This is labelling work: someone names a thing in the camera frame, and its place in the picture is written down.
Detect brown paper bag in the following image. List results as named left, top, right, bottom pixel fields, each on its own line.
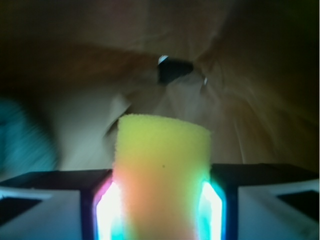
left=0, top=0, right=320, bottom=172

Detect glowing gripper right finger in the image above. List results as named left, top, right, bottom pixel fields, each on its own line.
left=197, top=163, right=320, bottom=240

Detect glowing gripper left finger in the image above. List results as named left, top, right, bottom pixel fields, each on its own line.
left=0, top=169, right=124, bottom=240

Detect yellow green sponge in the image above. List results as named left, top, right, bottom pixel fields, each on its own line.
left=113, top=114, right=211, bottom=240

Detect teal cloth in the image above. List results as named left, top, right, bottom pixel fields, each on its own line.
left=0, top=97, right=58, bottom=175

